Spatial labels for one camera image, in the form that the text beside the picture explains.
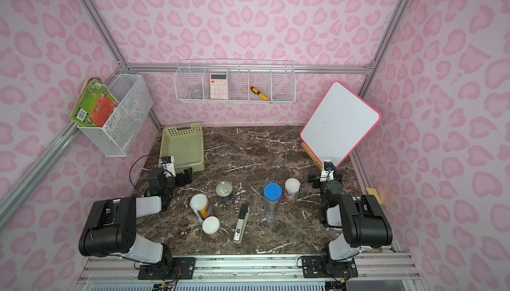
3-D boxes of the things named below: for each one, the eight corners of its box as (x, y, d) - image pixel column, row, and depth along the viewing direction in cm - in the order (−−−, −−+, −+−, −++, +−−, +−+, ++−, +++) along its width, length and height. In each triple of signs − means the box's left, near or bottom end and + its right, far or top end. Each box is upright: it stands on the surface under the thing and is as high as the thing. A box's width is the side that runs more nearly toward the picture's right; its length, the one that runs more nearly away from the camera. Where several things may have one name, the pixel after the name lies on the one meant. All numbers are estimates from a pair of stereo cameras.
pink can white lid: (284, 203, 91) (286, 191, 82) (283, 189, 95) (285, 177, 86) (298, 203, 91) (301, 191, 82) (296, 189, 95) (299, 177, 86)
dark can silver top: (219, 206, 91) (214, 196, 83) (221, 190, 96) (217, 179, 88) (234, 206, 91) (231, 196, 83) (235, 190, 96) (232, 179, 88)
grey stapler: (232, 241, 81) (231, 238, 77) (240, 207, 90) (239, 202, 87) (242, 243, 81) (241, 240, 77) (249, 208, 90) (249, 204, 86)
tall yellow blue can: (197, 213, 89) (188, 200, 78) (207, 204, 91) (200, 190, 81) (206, 224, 86) (198, 212, 75) (217, 214, 88) (210, 201, 78)
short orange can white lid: (205, 238, 82) (200, 232, 76) (207, 221, 86) (203, 215, 81) (220, 238, 82) (217, 232, 76) (222, 221, 86) (219, 215, 81)
